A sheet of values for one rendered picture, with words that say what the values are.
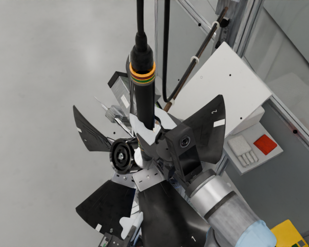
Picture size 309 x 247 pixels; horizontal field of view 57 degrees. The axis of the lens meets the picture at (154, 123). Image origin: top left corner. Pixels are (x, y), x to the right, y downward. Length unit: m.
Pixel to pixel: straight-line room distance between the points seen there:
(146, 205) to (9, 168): 1.72
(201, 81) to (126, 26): 2.22
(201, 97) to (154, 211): 0.44
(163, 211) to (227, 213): 0.41
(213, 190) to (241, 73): 0.56
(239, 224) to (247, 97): 0.54
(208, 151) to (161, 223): 0.28
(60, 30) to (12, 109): 1.03
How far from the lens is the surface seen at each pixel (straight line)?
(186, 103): 1.11
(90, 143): 1.22
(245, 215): 0.53
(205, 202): 0.53
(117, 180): 1.03
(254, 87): 0.98
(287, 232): 1.10
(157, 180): 0.94
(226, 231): 0.54
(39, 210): 2.29
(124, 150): 0.92
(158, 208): 0.91
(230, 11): 1.08
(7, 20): 3.65
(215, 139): 0.75
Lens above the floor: 2.07
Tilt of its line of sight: 59 degrees down
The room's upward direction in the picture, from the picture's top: straight up
